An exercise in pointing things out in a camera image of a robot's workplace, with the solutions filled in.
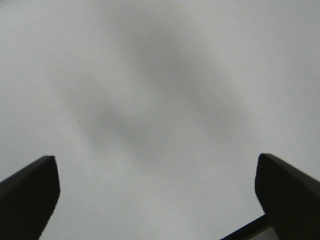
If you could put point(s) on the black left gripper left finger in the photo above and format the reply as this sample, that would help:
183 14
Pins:
28 199

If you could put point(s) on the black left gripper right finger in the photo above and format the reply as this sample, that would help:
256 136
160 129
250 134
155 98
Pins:
289 198

